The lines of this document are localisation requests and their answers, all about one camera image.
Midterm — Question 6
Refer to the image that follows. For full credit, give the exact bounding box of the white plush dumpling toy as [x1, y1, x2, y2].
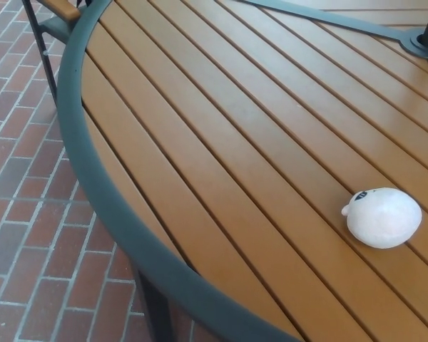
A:
[340, 187, 423, 249]

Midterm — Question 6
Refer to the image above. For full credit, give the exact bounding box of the round wood slat table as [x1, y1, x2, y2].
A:
[56, 0, 428, 342]

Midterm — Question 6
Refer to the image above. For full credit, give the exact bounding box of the dark chair with wooden armrest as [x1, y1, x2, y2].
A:
[21, 0, 93, 104]

